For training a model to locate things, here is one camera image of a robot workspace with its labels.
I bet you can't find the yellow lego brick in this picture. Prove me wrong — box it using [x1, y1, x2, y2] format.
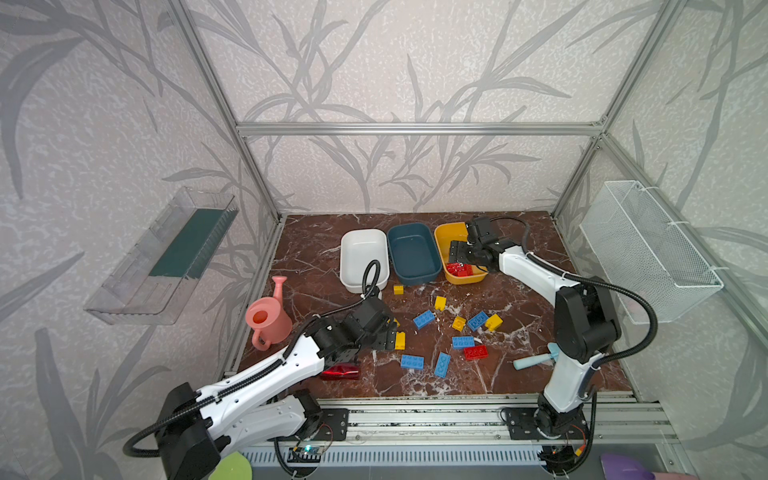
[452, 316, 467, 332]
[485, 314, 503, 332]
[395, 332, 406, 351]

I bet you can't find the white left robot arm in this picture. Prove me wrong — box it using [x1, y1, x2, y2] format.
[122, 296, 397, 479]

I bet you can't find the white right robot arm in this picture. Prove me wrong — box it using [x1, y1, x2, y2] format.
[449, 216, 659, 439]

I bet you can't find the yellow plastic bin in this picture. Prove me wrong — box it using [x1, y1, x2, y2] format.
[434, 222, 487, 285]

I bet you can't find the blue lego brick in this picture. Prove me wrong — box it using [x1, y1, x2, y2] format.
[413, 310, 436, 330]
[467, 311, 489, 331]
[451, 336, 475, 350]
[434, 352, 451, 378]
[400, 355, 425, 371]

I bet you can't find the dark teal plastic bin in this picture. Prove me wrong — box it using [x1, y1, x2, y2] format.
[387, 223, 442, 286]

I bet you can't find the white plastic bin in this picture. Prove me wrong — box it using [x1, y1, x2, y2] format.
[339, 229, 390, 294]

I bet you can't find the pink watering can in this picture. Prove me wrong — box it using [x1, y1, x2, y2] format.
[245, 276, 293, 351]

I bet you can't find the green scraper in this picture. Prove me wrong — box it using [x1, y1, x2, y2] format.
[208, 452, 253, 480]

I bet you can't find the purple object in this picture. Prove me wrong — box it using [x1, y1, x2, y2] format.
[600, 453, 655, 480]

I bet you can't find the white wire basket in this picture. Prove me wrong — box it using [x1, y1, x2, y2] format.
[580, 180, 723, 323]

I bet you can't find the clear wall shelf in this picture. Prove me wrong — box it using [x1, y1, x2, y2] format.
[84, 187, 239, 326]

